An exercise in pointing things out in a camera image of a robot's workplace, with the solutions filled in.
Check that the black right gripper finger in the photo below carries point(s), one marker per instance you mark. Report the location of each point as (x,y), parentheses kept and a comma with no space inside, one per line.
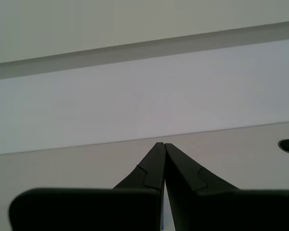
(86,209)
(231,209)

